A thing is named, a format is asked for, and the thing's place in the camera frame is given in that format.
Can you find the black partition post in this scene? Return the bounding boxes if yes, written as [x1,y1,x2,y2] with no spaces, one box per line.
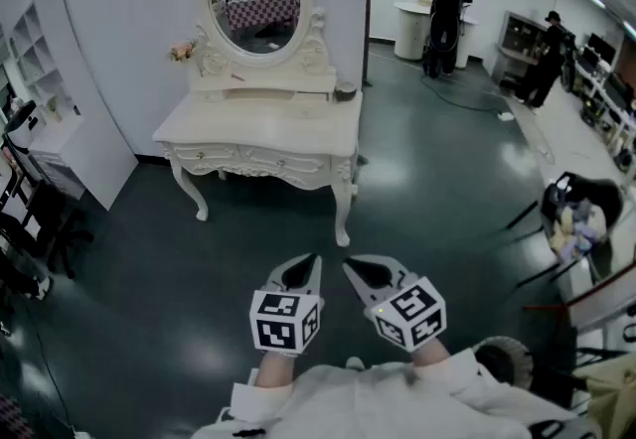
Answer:
[365,0,374,88]

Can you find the black office chair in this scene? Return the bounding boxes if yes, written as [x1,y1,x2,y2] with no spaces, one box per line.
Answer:
[0,98,95,299]

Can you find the white desk with monitors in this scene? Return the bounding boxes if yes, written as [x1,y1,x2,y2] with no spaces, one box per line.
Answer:
[560,29,636,170]

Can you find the pink flower bouquet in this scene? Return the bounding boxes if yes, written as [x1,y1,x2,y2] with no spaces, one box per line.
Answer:
[168,38,198,64]

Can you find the person's left forearm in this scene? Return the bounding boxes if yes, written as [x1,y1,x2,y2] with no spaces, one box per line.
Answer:
[231,351,300,423]

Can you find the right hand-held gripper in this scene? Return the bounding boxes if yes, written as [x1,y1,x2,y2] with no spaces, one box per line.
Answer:
[342,255,447,353]

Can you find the large white carved drawer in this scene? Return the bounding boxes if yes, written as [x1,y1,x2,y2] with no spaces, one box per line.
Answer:
[240,147,332,176]
[171,143,240,166]

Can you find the black bin of plush toys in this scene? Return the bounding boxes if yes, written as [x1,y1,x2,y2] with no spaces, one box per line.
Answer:
[541,172,625,279]

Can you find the person's white shirt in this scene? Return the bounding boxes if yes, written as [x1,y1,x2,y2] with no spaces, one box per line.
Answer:
[191,347,605,439]

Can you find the woven round basket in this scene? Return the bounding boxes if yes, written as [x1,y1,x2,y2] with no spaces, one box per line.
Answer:
[471,336,536,391]

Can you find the person's right forearm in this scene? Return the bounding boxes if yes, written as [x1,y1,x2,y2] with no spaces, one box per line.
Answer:
[407,340,577,426]

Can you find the grey open cabinet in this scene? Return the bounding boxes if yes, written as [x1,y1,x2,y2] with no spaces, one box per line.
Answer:
[491,10,553,90]

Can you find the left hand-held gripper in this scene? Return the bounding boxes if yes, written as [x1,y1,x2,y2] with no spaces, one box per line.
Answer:
[249,252,325,358]

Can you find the white ornate dressing table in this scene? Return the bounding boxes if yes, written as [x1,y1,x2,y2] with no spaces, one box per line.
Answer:
[152,0,364,248]

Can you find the round white table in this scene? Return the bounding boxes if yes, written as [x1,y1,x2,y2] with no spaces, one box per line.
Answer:
[393,0,478,70]

